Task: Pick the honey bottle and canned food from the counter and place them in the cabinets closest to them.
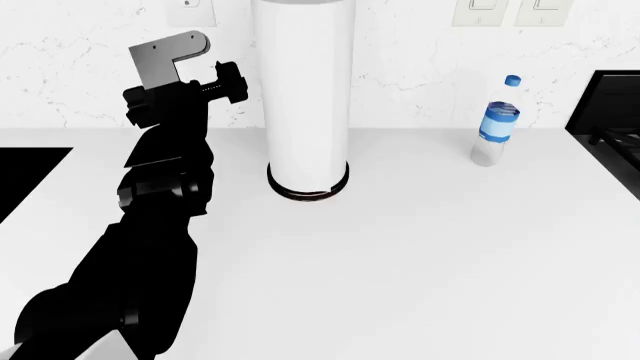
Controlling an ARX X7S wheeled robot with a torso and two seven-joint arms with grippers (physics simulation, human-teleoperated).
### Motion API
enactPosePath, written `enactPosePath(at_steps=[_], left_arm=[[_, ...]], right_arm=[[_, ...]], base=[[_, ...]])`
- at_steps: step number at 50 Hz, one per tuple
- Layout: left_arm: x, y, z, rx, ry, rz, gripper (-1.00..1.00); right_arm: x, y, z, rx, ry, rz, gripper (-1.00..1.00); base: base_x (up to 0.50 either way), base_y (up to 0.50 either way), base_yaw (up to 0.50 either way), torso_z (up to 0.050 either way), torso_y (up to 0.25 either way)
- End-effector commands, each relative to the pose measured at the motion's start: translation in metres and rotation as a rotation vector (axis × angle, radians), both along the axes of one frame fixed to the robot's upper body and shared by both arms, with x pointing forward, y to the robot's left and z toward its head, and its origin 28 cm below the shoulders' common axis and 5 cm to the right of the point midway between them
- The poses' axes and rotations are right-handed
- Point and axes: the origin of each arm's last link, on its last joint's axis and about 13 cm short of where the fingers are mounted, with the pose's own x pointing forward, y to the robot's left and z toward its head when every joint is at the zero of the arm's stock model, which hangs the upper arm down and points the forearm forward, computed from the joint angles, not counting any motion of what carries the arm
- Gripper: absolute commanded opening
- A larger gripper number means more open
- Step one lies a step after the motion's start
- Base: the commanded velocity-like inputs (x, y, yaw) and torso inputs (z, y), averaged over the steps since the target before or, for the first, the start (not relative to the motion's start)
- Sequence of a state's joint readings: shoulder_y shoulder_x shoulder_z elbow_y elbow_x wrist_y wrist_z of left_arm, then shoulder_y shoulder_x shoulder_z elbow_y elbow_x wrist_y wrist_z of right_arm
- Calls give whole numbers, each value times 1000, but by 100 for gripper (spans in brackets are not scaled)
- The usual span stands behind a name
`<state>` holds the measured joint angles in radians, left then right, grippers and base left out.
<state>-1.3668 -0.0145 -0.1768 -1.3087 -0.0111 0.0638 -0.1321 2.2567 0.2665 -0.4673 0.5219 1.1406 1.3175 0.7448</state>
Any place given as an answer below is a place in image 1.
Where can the white paper towel roll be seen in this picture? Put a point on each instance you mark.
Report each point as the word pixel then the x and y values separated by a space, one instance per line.
pixel 305 93

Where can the black countertop sink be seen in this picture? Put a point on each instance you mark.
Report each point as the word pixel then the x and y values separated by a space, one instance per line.
pixel 25 176

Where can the grey metal camera bracket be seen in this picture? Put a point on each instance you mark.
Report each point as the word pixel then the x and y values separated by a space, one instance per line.
pixel 157 62

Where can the black stove cooktop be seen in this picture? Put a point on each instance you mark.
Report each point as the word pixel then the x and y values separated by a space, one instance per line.
pixel 612 120

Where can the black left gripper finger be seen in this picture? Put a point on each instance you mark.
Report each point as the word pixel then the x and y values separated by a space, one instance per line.
pixel 229 71
pixel 237 90

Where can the clear water bottle blue label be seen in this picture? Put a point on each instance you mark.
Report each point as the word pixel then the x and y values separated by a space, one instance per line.
pixel 495 127

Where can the black paper towel holder base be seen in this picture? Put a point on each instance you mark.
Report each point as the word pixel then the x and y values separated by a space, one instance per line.
pixel 307 194

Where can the white wall power outlet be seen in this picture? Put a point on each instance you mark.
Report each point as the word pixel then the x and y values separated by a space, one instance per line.
pixel 192 13

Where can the beige wall light switch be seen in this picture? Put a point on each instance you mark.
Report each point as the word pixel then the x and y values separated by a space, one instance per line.
pixel 480 12
pixel 544 12

